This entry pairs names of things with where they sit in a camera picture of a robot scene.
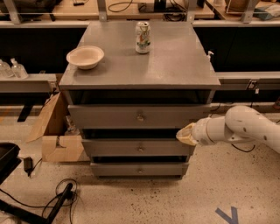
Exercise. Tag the small white pump bottle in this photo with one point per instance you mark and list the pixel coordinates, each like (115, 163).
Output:
(210, 55)

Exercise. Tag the clear sanitizer bottle right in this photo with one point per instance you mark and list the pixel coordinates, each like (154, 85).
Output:
(18, 69)

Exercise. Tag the black bin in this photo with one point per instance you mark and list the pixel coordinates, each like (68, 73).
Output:
(8, 159)

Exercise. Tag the white green soda can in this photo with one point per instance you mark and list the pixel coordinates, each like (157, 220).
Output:
(143, 42)

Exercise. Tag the black power adapter left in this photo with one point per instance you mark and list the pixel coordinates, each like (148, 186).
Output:
(28, 165)

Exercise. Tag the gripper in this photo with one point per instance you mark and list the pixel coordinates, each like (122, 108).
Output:
(199, 132)

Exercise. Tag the white bowl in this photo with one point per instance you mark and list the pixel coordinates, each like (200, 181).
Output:
(85, 57)

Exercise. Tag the brown cardboard box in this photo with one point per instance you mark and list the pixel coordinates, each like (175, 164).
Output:
(57, 146)

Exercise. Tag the grey top drawer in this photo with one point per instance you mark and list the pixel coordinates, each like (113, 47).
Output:
(136, 116)

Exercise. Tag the grey drawer cabinet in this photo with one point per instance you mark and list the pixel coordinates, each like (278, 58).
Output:
(176, 71)

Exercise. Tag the grey middle drawer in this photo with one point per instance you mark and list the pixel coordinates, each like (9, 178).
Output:
(135, 147)

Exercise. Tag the grey bottom drawer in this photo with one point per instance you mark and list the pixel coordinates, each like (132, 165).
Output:
(139, 169)

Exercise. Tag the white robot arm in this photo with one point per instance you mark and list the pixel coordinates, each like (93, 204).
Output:
(240, 124)

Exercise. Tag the grey drawer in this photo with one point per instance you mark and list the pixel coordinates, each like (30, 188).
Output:
(135, 147)
(139, 169)
(136, 116)

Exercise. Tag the clear sanitizer bottle left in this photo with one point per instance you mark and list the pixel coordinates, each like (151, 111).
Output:
(5, 69)

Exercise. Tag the clear sanitizer bottle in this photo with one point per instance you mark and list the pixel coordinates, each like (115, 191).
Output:
(5, 69)
(18, 69)

